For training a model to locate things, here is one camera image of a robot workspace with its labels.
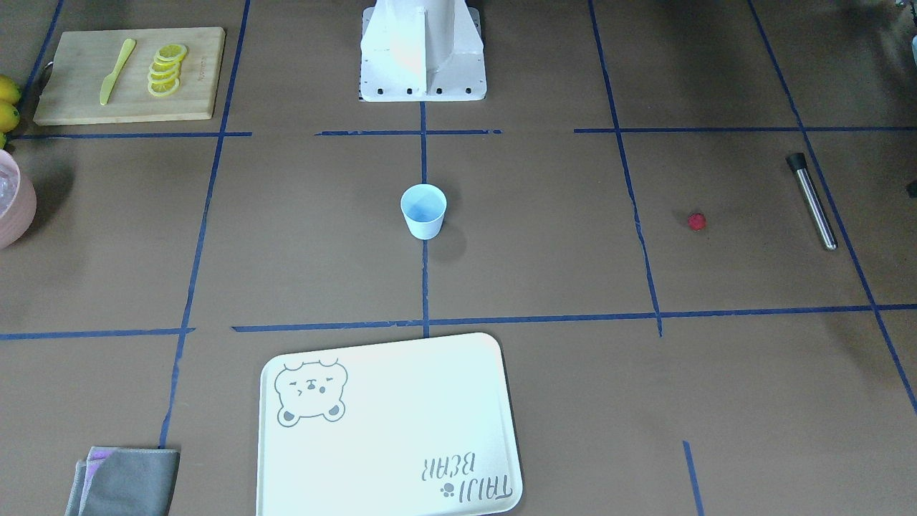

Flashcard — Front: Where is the red strawberry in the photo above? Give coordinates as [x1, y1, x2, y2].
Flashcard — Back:
[688, 213, 707, 231]

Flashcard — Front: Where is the steel muddler black tip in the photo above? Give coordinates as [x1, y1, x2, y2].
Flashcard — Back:
[786, 153, 837, 252]

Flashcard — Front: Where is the light blue cup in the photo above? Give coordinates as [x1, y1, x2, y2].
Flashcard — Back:
[400, 183, 448, 241]

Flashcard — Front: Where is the pink bowl with ice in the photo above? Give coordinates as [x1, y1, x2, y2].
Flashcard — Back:
[1, 150, 37, 249]

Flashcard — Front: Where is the cream bear tray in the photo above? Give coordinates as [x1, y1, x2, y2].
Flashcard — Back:
[255, 333, 524, 515]

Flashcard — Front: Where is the lemon slice front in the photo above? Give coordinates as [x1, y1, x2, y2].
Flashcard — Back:
[147, 77, 181, 97]

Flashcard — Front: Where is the lemon slice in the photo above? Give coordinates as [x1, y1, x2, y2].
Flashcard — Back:
[147, 77, 181, 97]
[148, 62, 181, 81]
[150, 57, 181, 73]
[148, 69, 181, 86]
[154, 43, 188, 61]

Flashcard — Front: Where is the lemon slice back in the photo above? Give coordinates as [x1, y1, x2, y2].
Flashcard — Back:
[154, 43, 188, 61]

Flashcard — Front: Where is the purple folded cloth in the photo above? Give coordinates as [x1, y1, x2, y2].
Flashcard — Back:
[67, 446, 117, 515]

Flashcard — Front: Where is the wooden cutting board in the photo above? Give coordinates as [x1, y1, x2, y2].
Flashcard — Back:
[32, 27, 226, 126]

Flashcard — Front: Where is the yellow lemon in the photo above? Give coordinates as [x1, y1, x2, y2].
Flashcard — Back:
[0, 100, 21, 134]
[0, 73, 22, 105]

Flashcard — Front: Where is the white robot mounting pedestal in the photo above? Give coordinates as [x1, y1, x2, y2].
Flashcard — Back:
[358, 1, 487, 102]

